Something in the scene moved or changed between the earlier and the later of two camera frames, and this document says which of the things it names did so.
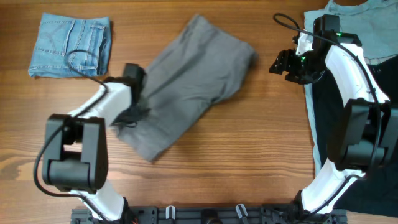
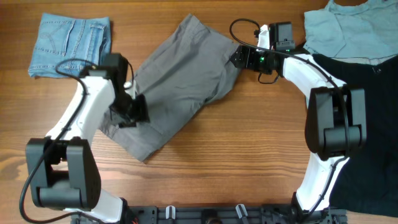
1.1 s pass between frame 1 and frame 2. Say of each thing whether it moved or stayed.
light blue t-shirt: stayed
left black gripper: stayed
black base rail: stayed
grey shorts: moved
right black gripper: moved
